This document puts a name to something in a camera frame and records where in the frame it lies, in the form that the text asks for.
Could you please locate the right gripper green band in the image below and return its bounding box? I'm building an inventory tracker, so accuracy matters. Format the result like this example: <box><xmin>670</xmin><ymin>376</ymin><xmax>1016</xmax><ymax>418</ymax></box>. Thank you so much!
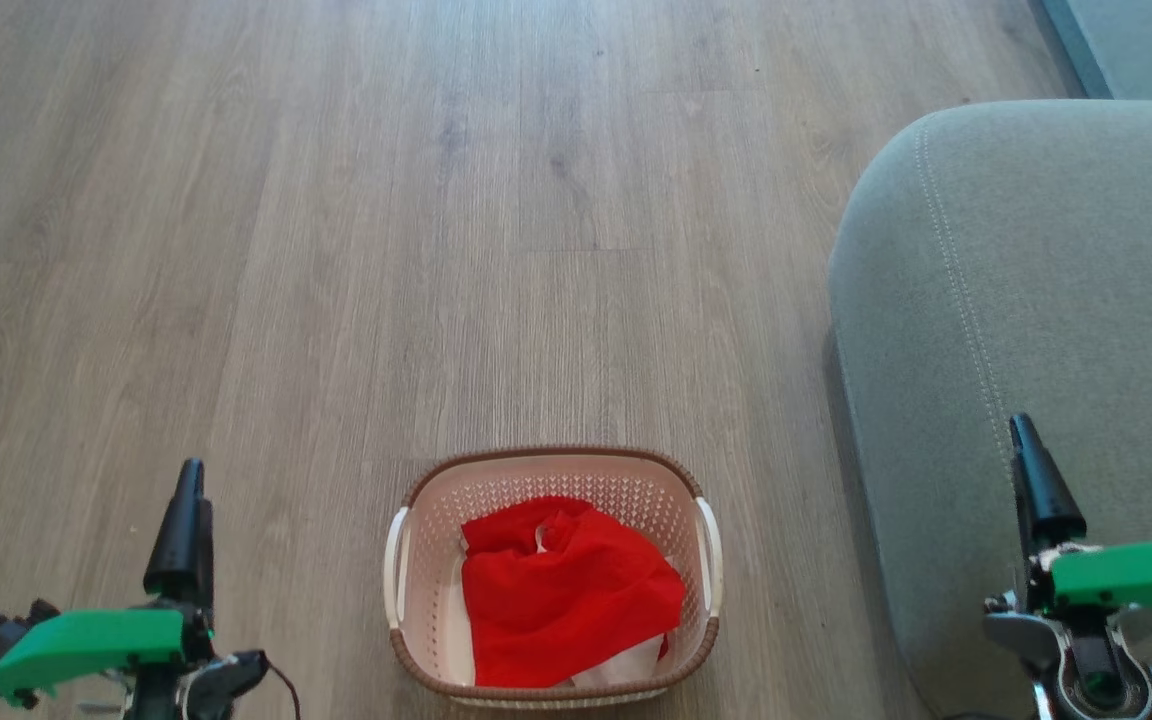
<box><xmin>1009</xmin><ymin>413</ymin><xmax>1152</xmax><ymax>626</ymax></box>

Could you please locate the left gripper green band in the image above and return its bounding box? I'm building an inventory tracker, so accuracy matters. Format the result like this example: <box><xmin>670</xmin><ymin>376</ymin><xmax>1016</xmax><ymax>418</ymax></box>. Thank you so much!
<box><xmin>0</xmin><ymin>458</ymin><xmax>216</xmax><ymax>702</ymax></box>

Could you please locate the red cloth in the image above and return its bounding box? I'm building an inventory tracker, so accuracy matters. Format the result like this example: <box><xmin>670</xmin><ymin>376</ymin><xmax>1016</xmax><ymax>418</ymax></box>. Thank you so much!
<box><xmin>460</xmin><ymin>495</ymin><xmax>687</xmax><ymax>689</ymax></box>

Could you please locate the grey fabric sofa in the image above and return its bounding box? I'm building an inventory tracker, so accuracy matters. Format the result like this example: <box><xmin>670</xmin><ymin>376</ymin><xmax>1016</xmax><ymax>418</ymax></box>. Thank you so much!
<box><xmin>828</xmin><ymin>98</ymin><xmax>1152</xmax><ymax>720</ymax></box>

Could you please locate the beige plastic laundry basket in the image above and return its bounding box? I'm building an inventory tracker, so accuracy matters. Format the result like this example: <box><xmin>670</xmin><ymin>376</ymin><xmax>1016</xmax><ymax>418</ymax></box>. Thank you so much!
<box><xmin>383</xmin><ymin>445</ymin><xmax>724</xmax><ymax>709</ymax></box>

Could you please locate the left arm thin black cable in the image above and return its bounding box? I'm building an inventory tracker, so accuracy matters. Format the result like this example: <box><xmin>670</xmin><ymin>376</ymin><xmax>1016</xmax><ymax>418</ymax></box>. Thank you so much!
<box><xmin>264</xmin><ymin>663</ymin><xmax>303</xmax><ymax>720</ymax></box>

